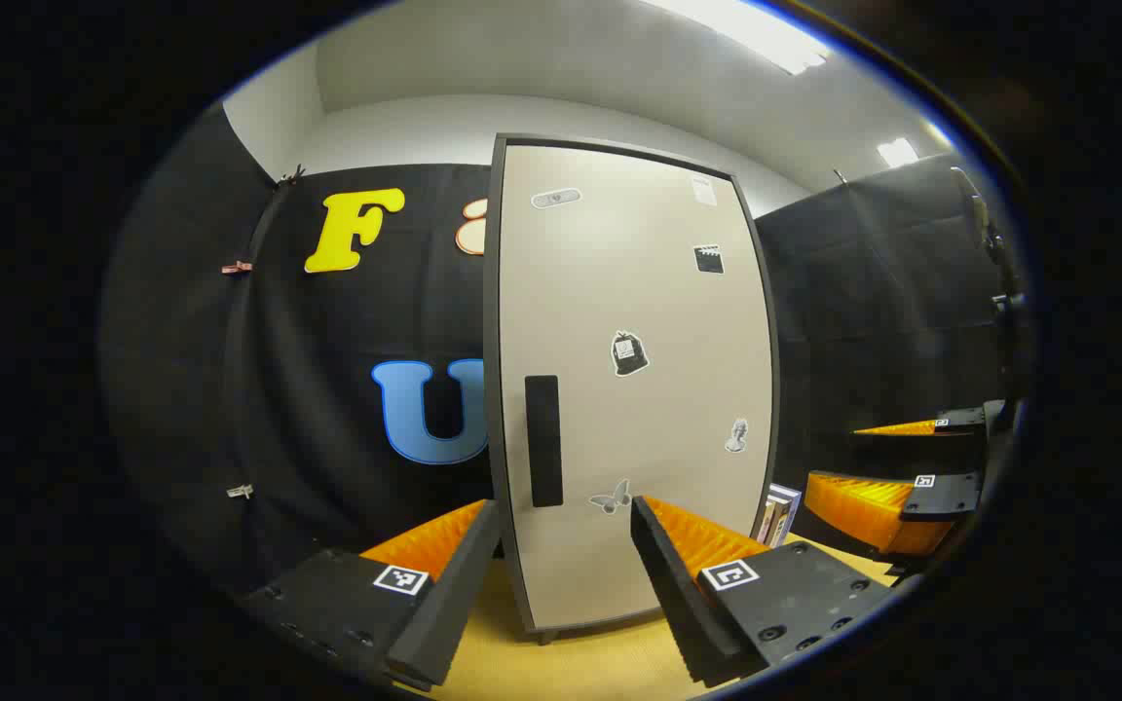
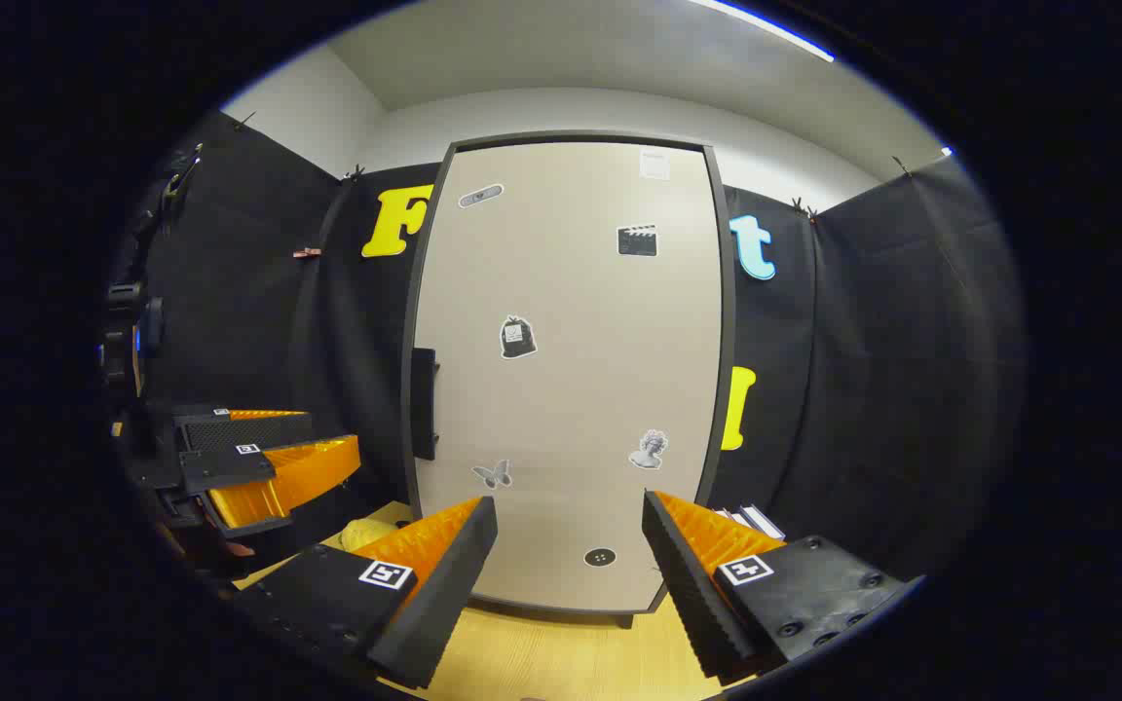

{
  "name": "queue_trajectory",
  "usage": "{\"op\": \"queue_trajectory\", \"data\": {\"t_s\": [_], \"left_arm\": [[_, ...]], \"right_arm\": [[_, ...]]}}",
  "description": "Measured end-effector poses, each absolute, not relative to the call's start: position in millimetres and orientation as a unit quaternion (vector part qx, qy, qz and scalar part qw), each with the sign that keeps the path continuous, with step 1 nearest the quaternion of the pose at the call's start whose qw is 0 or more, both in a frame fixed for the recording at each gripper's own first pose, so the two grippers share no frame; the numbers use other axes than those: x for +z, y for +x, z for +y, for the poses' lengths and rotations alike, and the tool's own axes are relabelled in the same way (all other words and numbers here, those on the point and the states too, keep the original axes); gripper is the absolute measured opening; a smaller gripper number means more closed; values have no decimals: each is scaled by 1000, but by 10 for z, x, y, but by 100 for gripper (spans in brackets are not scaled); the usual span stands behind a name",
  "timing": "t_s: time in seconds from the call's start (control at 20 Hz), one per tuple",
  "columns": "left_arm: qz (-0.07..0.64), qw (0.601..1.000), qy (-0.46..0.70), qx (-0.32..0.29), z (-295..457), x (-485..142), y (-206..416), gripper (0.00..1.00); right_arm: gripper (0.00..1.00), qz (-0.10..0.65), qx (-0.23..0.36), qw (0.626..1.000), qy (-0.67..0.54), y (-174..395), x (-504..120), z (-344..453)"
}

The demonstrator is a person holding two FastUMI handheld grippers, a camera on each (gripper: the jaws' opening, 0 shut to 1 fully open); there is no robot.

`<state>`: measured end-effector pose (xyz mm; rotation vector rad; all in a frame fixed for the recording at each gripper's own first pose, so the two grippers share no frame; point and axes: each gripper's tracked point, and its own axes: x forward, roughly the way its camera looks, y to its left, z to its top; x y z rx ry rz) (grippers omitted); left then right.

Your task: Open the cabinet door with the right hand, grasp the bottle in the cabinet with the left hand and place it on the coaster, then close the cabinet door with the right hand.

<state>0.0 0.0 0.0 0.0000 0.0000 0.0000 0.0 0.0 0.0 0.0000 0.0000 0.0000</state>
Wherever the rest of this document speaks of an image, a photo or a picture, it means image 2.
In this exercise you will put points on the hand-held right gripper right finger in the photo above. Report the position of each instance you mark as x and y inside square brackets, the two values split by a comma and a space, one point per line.
[683, 584]

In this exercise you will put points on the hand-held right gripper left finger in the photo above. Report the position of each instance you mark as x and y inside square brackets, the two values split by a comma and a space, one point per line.
[454, 584]

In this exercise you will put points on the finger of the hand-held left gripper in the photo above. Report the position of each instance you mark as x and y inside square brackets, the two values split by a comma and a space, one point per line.
[230, 465]
[249, 430]

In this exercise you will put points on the dark grey cabinet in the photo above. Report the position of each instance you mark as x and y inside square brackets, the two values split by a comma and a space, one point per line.
[625, 620]

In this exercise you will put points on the beige cabinet door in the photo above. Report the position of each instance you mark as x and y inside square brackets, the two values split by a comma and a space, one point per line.
[571, 389]

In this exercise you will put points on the blue book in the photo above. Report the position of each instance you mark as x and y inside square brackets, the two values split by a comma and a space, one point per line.
[764, 521]

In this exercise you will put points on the black backdrop cloth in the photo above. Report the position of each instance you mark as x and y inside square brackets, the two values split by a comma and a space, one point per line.
[230, 292]

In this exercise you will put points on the ceiling light strip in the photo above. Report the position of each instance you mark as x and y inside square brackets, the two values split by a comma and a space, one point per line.
[766, 27]

